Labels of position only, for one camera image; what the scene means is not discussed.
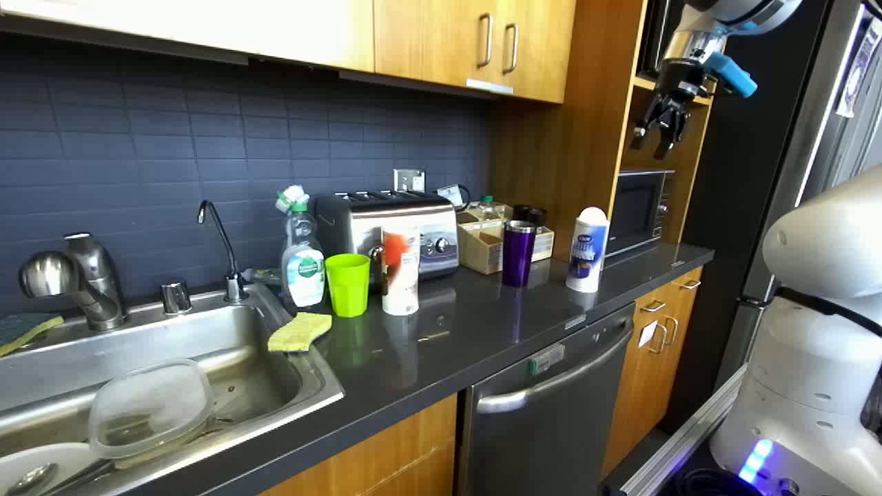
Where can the black microwave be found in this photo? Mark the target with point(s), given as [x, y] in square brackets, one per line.
[635, 212]

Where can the stainless steel refrigerator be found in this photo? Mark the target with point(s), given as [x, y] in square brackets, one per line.
[830, 110]

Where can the wooden upper cabinets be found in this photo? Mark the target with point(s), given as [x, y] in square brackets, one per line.
[414, 37]

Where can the clear plastic container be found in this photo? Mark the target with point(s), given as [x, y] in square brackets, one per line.
[147, 409]

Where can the purple steel tumbler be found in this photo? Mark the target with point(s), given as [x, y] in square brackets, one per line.
[519, 253]

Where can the green plastic cup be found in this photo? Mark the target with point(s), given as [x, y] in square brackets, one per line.
[349, 286]

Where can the green and yellow scrub sponge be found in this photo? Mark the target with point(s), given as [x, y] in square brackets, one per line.
[25, 330]

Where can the white plate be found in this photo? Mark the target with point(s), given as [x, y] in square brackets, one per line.
[50, 457]

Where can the large shelf microwave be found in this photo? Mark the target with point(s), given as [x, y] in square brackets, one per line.
[655, 37]

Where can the white wipes canister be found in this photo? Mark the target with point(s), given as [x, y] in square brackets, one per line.
[589, 250]

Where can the wooden compartment box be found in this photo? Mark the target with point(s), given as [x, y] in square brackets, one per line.
[479, 249]

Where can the thin gooseneck faucet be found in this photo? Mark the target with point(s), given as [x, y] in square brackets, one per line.
[234, 277]

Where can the stainless steel toaster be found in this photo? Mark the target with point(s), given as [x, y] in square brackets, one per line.
[369, 221]

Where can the chrome soap dispenser knob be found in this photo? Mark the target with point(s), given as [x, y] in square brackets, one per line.
[176, 297]

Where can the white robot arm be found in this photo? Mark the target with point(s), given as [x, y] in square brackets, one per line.
[828, 249]

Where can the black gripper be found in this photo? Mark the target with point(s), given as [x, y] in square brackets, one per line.
[679, 91]

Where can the stainless steel sink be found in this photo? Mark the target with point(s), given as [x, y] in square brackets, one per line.
[249, 385]

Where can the wall power outlet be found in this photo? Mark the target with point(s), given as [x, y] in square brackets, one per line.
[410, 180]

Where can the clear dish soap bottle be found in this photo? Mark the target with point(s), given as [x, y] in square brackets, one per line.
[301, 271]

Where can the white and red can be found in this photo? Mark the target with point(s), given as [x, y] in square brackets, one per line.
[400, 277]

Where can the wooden lower cabinet with drawer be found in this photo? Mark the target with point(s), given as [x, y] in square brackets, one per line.
[650, 374]

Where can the large chrome faucet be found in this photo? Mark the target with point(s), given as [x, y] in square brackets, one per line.
[93, 277]

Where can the stainless steel dishwasher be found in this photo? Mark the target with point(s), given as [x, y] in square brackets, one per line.
[553, 413]

